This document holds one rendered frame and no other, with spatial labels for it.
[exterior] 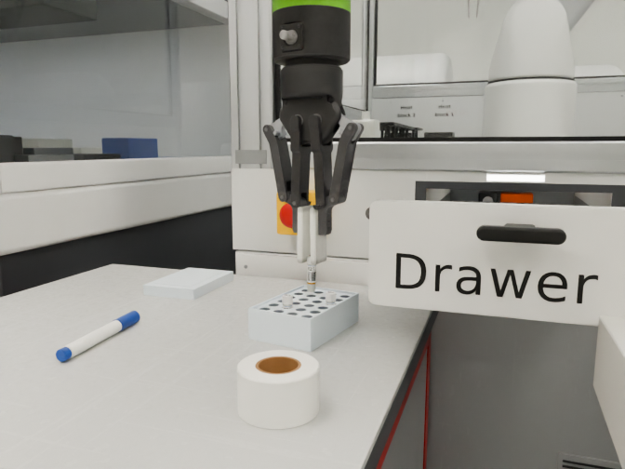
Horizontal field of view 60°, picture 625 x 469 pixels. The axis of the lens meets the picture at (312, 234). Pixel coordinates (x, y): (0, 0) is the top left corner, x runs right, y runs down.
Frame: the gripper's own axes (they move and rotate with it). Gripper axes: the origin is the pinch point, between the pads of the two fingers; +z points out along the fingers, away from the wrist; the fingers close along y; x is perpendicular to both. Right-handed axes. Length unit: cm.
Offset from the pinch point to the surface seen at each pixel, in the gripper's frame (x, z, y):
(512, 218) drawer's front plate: -4.7, -4.1, 24.5
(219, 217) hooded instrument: 69, 10, -72
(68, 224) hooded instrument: 8, 4, -58
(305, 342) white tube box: -9.2, 10.4, 4.4
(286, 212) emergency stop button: 13.3, -0.6, -12.1
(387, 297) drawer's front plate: -6.8, 4.7, 12.9
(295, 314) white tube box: -7.1, 8.2, 1.8
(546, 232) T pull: -7.8, -3.5, 27.8
